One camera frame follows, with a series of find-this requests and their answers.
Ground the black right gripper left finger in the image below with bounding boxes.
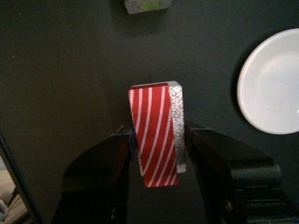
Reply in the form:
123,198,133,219
51,124,137,224

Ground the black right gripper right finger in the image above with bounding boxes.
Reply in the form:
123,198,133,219
183,122,299,224

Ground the red white striped box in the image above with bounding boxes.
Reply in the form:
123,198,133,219
127,80,189,188

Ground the small white plate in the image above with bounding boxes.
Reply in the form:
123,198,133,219
237,27,299,136

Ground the green topped sushi roll toy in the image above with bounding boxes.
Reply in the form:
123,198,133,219
123,0,174,15

